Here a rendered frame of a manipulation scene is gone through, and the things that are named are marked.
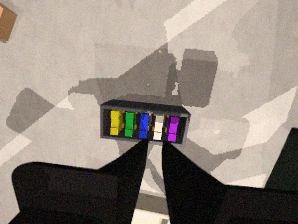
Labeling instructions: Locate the orange flat block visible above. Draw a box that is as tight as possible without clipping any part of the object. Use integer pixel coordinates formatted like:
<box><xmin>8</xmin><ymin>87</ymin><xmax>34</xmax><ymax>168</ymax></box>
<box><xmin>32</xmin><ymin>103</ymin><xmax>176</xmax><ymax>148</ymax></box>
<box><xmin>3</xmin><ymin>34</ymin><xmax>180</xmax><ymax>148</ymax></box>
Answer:
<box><xmin>0</xmin><ymin>3</ymin><xmax>17</xmax><ymax>41</ymax></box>

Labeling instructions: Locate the beige shallow tray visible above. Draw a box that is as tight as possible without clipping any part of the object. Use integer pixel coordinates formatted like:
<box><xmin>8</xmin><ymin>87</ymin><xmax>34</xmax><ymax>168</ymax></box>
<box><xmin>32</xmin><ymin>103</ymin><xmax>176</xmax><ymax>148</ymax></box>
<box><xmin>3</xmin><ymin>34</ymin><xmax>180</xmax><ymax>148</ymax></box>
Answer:
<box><xmin>131</xmin><ymin>193</ymin><xmax>170</xmax><ymax>224</ymax></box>

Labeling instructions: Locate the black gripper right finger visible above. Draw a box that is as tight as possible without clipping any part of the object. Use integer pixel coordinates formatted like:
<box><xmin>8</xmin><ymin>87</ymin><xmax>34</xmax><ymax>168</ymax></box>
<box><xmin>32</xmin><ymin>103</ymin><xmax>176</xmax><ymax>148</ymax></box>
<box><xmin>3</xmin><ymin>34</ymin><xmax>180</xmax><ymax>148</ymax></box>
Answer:
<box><xmin>162</xmin><ymin>141</ymin><xmax>298</xmax><ymax>224</ymax></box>

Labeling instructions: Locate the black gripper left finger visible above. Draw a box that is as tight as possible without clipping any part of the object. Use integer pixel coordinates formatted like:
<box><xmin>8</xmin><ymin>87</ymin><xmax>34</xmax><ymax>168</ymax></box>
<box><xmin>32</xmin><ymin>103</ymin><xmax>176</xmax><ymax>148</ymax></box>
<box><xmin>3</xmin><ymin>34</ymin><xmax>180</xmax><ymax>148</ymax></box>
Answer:
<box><xmin>11</xmin><ymin>138</ymin><xmax>149</xmax><ymax>224</ymax></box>

